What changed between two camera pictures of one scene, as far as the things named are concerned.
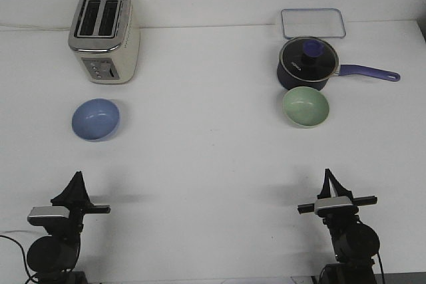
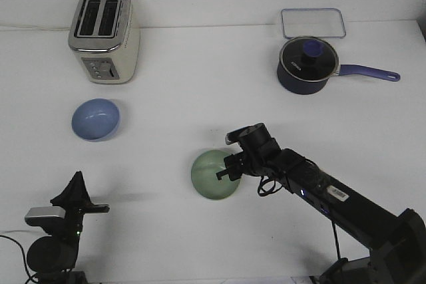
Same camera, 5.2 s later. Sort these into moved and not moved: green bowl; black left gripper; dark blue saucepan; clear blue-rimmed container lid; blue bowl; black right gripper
Moved: green bowl; black right gripper
Not moved: clear blue-rimmed container lid; blue bowl; black left gripper; dark blue saucepan
